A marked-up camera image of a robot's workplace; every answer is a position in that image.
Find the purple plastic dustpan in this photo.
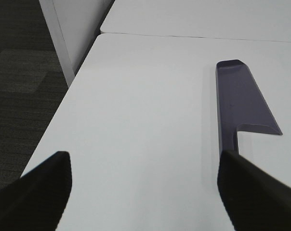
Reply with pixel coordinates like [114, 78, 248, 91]
[216, 60, 283, 153]

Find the white table leg panel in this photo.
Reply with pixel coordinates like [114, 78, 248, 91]
[39, 0, 114, 86]

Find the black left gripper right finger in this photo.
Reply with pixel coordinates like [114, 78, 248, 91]
[217, 151, 291, 231]

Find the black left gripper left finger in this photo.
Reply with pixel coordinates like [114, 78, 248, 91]
[0, 151, 72, 231]

